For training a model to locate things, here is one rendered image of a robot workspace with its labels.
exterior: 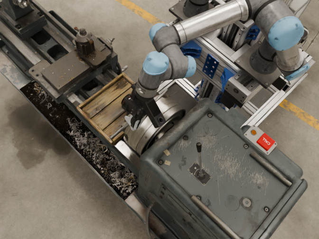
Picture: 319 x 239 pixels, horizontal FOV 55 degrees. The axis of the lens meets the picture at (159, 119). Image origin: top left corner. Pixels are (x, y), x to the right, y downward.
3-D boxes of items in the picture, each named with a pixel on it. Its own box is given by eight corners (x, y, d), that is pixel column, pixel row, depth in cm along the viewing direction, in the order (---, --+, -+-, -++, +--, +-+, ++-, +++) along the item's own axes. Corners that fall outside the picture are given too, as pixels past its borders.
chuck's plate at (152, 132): (183, 124, 170) (188, 99, 141) (142, 163, 162) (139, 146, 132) (178, 120, 171) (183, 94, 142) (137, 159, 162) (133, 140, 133)
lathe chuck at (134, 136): (178, 120, 171) (183, 94, 142) (137, 159, 162) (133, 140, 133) (167, 109, 173) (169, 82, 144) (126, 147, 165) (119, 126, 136)
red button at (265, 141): (274, 143, 135) (276, 141, 133) (266, 151, 133) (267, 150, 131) (263, 133, 137) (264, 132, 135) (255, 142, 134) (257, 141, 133)
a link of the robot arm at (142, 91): (164, 85, 106) (148, 94, 100) (159, 94, 109) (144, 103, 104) (148, 71, 108) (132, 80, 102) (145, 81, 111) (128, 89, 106)
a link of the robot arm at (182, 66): (186, 42, 108) (160, 44, 102) (201, 67, 104) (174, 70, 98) (177, 58, 114) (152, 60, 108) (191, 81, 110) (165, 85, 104)
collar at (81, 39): (94, 37, 169) (93, 33, 167) (82, 45, 166) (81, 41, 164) (84, 29, 171) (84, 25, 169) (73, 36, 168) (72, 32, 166)
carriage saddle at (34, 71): (119, 60, 195) (118, 54, 189) (59, 105, 178) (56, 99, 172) (88, 33, 202) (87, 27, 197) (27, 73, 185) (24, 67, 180)
